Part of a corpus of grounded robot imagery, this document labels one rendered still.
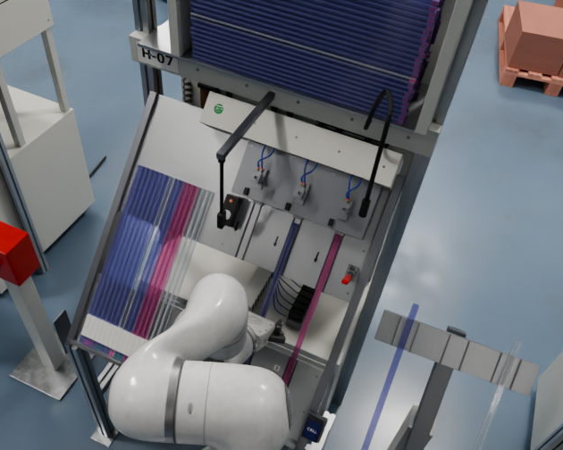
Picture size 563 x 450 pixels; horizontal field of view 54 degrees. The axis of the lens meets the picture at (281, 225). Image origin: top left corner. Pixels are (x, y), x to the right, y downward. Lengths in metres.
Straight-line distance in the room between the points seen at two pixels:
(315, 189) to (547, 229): 2.18
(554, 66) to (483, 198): 1.40
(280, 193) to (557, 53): 3.27
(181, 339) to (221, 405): 0.11
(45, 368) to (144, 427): 1.76
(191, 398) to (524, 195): 2.95
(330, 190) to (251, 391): 0.71
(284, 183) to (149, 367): 0.72
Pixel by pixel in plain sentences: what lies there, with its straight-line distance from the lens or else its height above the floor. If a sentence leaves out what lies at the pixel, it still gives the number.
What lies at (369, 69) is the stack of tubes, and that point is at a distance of 1.16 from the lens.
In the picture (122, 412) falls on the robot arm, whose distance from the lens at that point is 0.70.
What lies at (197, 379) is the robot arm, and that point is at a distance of 0.69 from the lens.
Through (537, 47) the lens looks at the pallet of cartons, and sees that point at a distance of 4.32.
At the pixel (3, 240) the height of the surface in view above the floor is 0.78.
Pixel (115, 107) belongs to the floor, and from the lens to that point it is 3.64.
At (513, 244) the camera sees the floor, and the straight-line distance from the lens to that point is 3.14.
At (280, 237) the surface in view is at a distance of 1.37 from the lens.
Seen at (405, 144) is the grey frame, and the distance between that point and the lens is 1.27.
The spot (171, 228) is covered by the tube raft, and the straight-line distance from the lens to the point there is 1.46.
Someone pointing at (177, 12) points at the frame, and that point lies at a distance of 1.30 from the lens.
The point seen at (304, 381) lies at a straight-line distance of 1.41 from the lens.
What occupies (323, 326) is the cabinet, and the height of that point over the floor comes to 0.62.
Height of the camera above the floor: 2.07
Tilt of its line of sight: 47 degrees down
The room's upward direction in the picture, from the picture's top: 7 degrees clockwise
